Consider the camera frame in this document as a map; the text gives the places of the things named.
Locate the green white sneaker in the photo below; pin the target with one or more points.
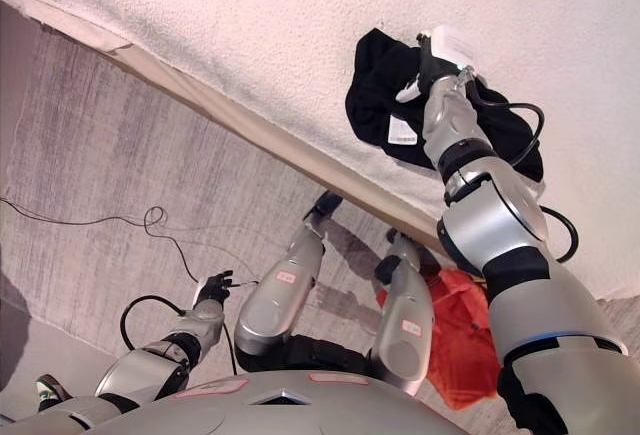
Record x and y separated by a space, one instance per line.
50 391

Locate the silver robot torso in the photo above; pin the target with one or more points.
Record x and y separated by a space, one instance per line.
280 410

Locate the silver left robot leg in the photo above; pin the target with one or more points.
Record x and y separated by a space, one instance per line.
280 300

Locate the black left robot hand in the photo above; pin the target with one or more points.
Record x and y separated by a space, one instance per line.
214 287

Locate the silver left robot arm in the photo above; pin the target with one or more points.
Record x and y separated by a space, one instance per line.
145 370

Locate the grey streaked rug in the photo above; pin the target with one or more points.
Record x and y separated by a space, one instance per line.
100 155

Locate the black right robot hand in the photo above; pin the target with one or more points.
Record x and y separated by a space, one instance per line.
450 50

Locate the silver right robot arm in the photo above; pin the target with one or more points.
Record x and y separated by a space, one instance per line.
500 225

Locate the orange polo shirt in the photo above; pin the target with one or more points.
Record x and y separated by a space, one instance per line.
460 325

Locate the black garment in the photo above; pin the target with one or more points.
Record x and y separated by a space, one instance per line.
375 85

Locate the beige bed sheet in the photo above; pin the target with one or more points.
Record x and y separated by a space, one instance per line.
75 25

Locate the large bed with white blanket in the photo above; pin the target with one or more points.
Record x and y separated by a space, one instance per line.
300 30

